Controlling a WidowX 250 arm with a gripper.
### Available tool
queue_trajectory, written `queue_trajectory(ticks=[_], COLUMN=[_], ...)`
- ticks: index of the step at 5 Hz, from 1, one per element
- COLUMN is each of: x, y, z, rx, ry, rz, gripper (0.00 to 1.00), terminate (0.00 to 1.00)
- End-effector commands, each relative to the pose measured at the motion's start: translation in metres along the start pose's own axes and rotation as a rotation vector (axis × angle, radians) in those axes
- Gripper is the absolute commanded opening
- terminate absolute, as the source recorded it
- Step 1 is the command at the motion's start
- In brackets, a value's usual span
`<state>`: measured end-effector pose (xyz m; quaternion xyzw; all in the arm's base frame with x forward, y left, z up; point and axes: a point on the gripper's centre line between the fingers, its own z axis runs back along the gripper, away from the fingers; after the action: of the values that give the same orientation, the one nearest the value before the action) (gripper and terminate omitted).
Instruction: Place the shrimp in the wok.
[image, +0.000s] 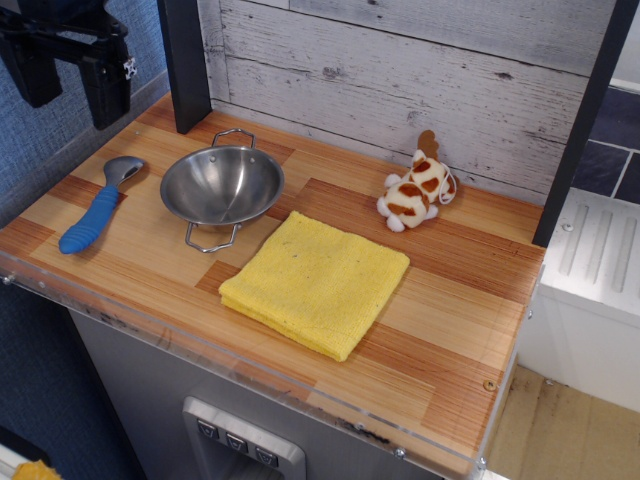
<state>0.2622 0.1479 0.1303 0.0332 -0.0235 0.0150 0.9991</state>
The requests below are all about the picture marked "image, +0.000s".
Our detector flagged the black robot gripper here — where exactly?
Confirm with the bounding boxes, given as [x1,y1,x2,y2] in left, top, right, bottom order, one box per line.
[1,1,136,130]

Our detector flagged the small steel wok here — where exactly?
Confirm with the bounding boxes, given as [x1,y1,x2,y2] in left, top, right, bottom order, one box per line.
[160,128,285,253]

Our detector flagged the plush shrimp toy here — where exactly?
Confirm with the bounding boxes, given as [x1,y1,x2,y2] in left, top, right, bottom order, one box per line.
[376,130,458,233]

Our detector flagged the folded yellow cloth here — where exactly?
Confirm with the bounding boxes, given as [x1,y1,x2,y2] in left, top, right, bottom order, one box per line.
[219,211,410,362]

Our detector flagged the clear acrylic edge guard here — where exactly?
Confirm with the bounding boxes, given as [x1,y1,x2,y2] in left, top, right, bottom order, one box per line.
[1,241,544,479]

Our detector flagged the yellow object at corner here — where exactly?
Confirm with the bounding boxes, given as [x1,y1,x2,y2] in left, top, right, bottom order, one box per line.
[11,461,62,480]

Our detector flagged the silver dispenser button panel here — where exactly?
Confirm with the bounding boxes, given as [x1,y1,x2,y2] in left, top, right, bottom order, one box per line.
[182,396,307,479]

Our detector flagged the white ribbed cabinet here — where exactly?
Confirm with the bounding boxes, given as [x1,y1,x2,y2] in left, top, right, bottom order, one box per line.
[518,189,639,411]

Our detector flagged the blue handled ice cream scoop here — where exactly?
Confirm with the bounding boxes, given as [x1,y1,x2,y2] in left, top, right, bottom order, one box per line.
[58,156,145,255]

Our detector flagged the dark left upright post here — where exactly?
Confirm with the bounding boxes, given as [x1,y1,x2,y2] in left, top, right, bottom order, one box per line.
[157,0,211,134]

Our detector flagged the dark upright post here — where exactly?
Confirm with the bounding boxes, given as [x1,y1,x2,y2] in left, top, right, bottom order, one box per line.
[157,0,211,134]
[532,0,639,247]

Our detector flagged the dark right upright post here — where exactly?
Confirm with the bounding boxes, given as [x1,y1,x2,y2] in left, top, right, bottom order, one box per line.
[532,0,639,247]

